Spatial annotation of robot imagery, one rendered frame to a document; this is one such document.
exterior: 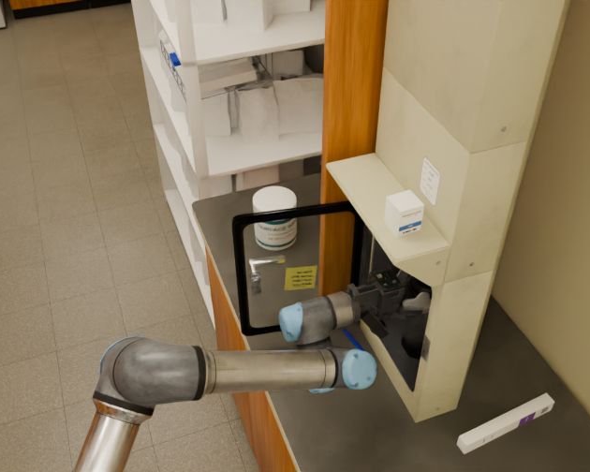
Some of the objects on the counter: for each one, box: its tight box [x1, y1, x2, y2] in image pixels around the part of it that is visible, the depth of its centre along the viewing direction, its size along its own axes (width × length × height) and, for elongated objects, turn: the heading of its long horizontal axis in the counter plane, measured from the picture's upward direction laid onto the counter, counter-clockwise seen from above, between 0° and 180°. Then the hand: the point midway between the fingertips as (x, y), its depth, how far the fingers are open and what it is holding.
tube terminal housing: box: [360, 66, 547, 422], centre depth 148 cm, size 25×32×77 cm
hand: (428, 289), depth 154 cm, fingers closed on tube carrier, 9 cm apart
